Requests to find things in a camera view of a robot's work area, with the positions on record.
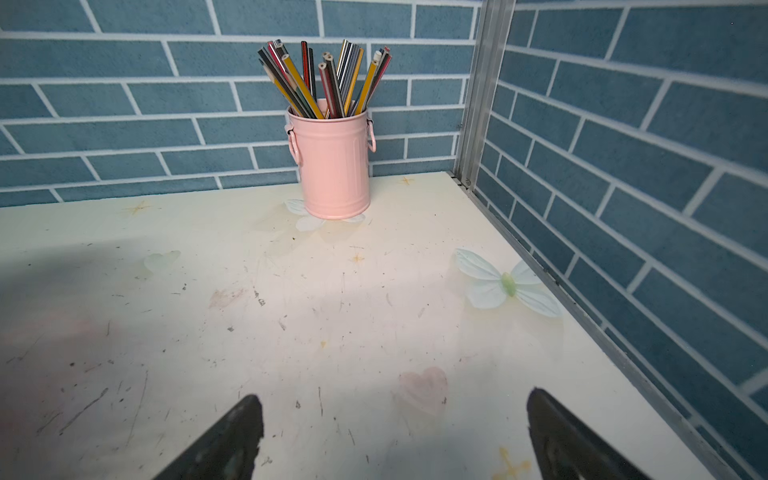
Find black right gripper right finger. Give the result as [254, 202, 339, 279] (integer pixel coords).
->
[526, 388, 649, 480]

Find pink metal pencil cup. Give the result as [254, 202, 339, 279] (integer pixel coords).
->
[285, 111, 377, 220]

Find aluminium corner post right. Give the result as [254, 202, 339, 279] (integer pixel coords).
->
[454, 0, 516, 190]

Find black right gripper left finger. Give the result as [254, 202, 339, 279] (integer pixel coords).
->
[155, 394, 264, 480]

